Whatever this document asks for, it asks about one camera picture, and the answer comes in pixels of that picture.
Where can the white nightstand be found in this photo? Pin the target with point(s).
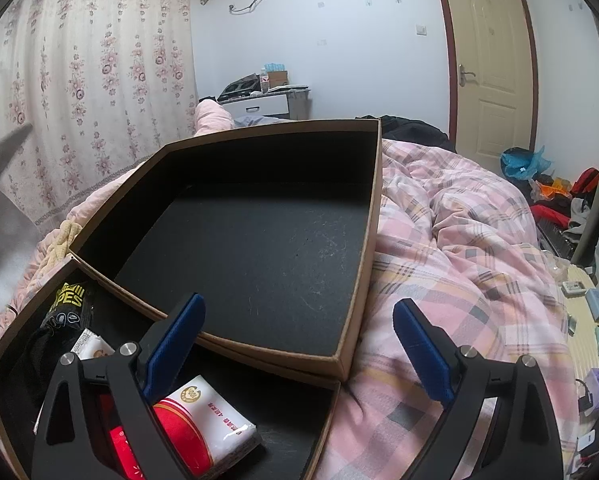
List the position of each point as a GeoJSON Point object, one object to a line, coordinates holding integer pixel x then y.
{"type": "Point", "coordinates": [264, 106]}

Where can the blue plastic bag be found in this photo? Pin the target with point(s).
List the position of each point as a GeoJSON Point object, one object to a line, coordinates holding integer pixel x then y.
{"type": "Point", "coordinates": [524, 162]}

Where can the yellow fuzzy blanket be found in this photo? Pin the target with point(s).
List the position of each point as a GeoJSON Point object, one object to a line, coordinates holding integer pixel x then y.
{"type": "Point", "coordinates": [61, 245]}

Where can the white light switch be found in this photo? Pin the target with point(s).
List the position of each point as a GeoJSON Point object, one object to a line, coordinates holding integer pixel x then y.
{"type": "Point", "coordinates": [422, 29]}

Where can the brown cardboard drawer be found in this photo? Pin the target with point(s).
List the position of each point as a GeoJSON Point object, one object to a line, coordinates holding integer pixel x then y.
{"type": "Point", "coordinates": [254, 260]}

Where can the white sock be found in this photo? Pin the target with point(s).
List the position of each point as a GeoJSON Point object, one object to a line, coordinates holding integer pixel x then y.
{"type": "Point", "coordinates": [4, 230]}

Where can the black shoe wipes packet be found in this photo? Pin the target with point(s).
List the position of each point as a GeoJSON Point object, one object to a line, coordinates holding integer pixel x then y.
{"type": "Point", "coordinates": [66, 302]}

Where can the black clothes pile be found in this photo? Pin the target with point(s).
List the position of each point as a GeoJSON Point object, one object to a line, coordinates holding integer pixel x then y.
{"type": "Point", "coordinates": [419, 132]}

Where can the black sock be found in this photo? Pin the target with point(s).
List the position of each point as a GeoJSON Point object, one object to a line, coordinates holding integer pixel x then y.
{"type": "Point", "coordinates": [49, 355]}

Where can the grey blanket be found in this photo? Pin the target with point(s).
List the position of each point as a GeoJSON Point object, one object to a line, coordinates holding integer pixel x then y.
{"type": "Point", "coordinates": [254, 121]}

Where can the beige door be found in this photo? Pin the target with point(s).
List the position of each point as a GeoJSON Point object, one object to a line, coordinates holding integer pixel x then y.
{"type": "Point", "coordinates": [489, 60]}

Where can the clear water bottle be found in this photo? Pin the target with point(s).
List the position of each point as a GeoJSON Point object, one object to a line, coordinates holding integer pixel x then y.
{"type": "Point", "coordinates": [265, 81]}

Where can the floral curtain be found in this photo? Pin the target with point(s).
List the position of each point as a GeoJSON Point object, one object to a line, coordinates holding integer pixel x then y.
{"type": "Point", "coordinates": [89, 85]}

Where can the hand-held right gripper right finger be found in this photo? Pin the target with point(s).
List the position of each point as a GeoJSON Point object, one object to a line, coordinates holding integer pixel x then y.
{"type": "Point", "coordinates": [424, 350]}

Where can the beige slatted board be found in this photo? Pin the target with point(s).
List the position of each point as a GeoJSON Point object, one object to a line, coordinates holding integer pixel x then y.
{"type": "Point", "coordinates": [579, 320]}

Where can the wardrobe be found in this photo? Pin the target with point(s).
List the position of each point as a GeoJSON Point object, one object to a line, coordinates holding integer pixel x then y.
{"type": "Point", "coordinates": [587, 220]}

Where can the light blue box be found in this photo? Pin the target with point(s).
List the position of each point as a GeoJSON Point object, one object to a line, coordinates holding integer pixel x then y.
{"type": "Point", "coordinates": [598, 304]}

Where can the small cardboard box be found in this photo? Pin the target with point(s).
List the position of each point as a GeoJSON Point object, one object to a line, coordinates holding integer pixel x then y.
{"type": "Point", "coordinates": [278, 79]}

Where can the red backpack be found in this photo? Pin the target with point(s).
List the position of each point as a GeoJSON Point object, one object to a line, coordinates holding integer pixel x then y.
{"type": "Point", "coordinates": [585, 181]}

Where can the pink fleece blanket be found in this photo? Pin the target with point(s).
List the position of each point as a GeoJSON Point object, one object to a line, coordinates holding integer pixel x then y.
{"type": "Point", "coordinates": [212, 117]}

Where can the long white red tissue pack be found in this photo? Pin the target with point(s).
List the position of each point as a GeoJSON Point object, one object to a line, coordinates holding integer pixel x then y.
{"type": "Point", "coordinates": [94, 345]}

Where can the brown cardboard box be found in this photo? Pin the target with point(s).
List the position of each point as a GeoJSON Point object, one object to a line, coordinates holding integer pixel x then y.
{"type": "Point", "coordinates": [289, 410]}

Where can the red clothes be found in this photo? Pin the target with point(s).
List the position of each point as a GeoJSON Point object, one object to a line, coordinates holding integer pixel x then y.
{"type": "Point", "coordinates": [549, 216]}

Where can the orange cloth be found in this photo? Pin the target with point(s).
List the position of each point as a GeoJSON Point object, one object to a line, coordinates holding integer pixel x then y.
{"type": "Point", "coordinates": [552, 189]}

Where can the pink plaid quilt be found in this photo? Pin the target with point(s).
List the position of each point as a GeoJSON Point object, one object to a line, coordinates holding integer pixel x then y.
{"type": "Point", "coordinates": [454, 240]}

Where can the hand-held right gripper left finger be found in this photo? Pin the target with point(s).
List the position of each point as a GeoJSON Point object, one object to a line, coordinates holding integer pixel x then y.
{"type": "Point", "coordinates": [177, 345]}

